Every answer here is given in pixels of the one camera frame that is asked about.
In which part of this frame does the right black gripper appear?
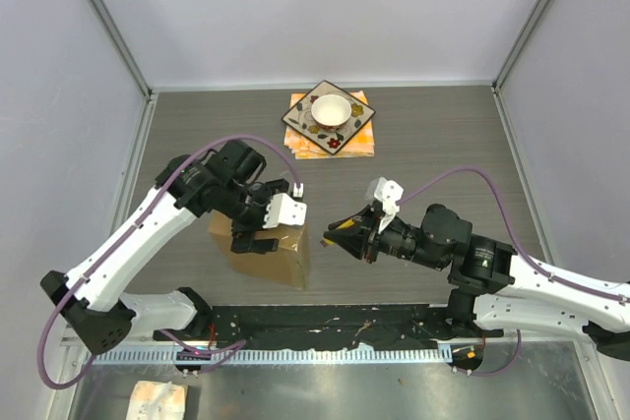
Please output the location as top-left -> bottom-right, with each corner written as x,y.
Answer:
325,202 -> 447,270

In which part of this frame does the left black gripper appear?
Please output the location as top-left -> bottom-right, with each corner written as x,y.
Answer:
220,181 -> 290,254

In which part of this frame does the yellow utility knife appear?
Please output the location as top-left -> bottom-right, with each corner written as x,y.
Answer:
322,224 -> 361,250

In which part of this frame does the brown cardboard express box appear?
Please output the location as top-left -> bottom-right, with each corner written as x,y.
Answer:
209,212 -> 310,290

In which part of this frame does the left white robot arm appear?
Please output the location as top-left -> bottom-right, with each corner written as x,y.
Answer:
40,135 -> 306,355

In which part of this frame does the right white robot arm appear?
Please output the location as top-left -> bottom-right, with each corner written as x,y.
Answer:
323,204 -> 629,361

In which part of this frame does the orange checkered folded cloth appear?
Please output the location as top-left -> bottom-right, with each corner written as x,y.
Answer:
282,90 -> 377,160

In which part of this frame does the square floral ceramic plate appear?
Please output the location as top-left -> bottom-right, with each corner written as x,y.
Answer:
281,79 -> 378,156

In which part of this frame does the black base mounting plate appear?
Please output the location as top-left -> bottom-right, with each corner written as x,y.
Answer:
178,304 -> 504,351

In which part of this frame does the white ceramic bowl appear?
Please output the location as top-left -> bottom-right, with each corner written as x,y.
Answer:
311,94 -> 351,130

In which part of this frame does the white orange paper packet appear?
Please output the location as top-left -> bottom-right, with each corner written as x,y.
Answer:
125,381 -> 188,420

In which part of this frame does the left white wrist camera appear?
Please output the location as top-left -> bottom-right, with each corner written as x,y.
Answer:
262,183 -> 307,229

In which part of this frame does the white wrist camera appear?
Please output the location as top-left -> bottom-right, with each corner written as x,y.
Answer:
366,177 -> 404,233
262,183 -> 307,229

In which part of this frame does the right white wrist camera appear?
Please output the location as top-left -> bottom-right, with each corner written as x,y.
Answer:
366,177 -> 404,233

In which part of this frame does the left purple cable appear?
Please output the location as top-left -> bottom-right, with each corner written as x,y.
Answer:
36,133 -> 304,390

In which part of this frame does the white slotted cable duct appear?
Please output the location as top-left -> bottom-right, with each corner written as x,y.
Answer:
94,344 -> 452,366

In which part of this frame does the aluminium frame rail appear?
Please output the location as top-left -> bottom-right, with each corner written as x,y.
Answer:
60,334 -> 97,350

